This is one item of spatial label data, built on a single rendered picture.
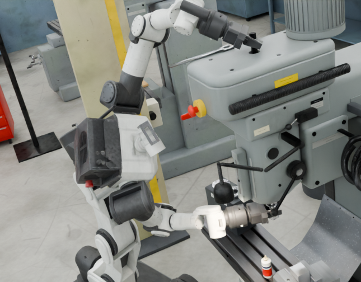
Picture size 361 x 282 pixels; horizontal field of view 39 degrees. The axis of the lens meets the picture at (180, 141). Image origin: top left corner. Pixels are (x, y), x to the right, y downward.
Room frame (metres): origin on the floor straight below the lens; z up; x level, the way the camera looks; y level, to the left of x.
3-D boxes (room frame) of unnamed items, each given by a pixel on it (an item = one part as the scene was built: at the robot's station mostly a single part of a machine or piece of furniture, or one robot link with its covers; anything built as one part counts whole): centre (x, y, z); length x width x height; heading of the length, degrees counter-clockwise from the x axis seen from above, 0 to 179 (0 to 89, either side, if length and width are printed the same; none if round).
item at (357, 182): (1.52, -0.62, 1.45); 0.18 x 0.16 x 0.21; 109
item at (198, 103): (1.54, -0.09, 1.76); 0.06 x 0.02 x 0.06; 19
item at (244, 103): (1.49, -0.38, 1.79); 0.45 x 0.04 x 0.04; 109
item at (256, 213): (1.61, -0.21, 1.24); 0.13 x 0.12 x 0.10; 1
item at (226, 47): (1.67, -0.13, 1.89); 0.24 x 0.04 x 0.01; 109
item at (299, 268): (1.47, -0.35, 1.01); 0.06 x 0.05 x 0.06; 17
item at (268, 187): (1.62, -0.31, 1.47); 0.21 x 0.19 x 0.32; 19
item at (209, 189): (2.03, -0.18, 1.00); 0.22 x 0.12 x 0.20; 29
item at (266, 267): (1.62, -0.25, 0.96); 0.04 x 0.04 x 0.11
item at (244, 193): (1.58, -0.20, 1.45); 0.04 x 0.04 x 0.21; 19
